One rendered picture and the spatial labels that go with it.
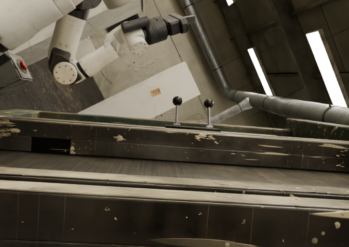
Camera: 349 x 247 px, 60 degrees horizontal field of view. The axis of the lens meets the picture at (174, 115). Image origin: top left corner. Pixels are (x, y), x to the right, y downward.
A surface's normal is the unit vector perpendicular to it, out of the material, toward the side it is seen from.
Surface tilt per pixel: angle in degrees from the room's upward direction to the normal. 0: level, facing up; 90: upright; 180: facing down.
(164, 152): 90
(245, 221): 90
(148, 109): 90
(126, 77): 90
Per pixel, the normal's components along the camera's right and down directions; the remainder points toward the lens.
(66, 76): 0.21, 0.36
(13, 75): 0.07, 0.06
